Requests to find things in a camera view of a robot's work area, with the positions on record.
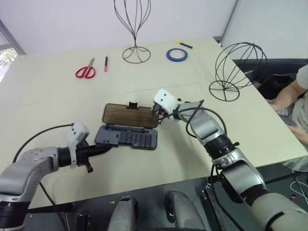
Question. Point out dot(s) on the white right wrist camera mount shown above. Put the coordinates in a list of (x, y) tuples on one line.
[(166, 97)]

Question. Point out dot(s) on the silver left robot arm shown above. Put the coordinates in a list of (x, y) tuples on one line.
[(31, 161)]

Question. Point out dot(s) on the grey tool case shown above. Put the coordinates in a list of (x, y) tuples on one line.
[(130, 118)]

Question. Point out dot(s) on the yellow and black marker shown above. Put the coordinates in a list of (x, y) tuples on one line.
[(186, 45)]

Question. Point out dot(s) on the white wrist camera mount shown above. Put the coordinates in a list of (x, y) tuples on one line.
[(166, 97), (77, 132)]

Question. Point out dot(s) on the dark window frame bar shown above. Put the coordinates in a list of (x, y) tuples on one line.
[(13, 36)]

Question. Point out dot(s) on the blue tape roll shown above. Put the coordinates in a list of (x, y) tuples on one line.
[(176, 60)]

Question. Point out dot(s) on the bubble wrap sheet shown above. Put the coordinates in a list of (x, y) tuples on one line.
[(297, 164)]

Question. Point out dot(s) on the person's bare forearm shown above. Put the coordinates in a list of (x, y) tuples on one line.
[(286, 98)]

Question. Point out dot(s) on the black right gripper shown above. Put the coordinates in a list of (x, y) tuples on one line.
[(160, 110)]

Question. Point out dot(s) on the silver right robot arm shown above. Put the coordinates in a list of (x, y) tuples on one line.
[(207, 127)]

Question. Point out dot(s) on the grey rounded shell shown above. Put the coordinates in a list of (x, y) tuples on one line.
[(122, 214), (183, 211)]

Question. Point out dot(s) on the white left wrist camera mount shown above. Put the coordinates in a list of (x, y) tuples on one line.
[(77, 132)]

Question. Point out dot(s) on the black furniture beside table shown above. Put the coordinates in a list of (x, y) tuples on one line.
[(276, 66)]

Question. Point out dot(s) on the person's grey shirt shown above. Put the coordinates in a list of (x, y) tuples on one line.
[(302, 74)]

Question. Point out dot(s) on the pink and black marker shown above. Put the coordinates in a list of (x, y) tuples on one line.
[(106, 65)]

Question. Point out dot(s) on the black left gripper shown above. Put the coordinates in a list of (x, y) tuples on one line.
[(84, 151)]

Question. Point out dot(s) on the grey aluminium post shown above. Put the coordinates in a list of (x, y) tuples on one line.
[(230, 21)]

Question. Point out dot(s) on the black metal frame bracket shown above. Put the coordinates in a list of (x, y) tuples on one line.
[(214, 207)]

